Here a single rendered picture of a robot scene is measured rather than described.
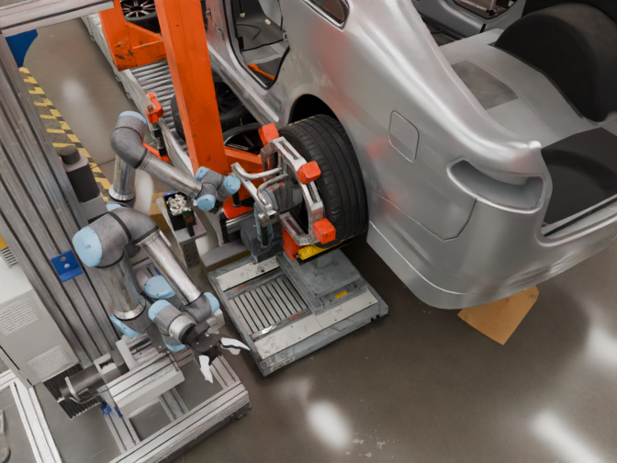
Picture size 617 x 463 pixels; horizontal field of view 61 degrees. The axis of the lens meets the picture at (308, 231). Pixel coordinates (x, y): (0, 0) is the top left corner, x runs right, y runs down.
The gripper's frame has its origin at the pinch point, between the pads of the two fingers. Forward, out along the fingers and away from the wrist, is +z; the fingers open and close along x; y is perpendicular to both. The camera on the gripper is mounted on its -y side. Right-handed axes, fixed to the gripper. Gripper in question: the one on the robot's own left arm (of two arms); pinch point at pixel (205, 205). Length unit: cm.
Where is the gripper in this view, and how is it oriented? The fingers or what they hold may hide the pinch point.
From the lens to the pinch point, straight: 267.5
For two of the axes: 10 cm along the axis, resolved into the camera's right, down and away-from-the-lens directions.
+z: -5.4, 3.0, 7.8
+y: -2.0, 8.6, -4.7
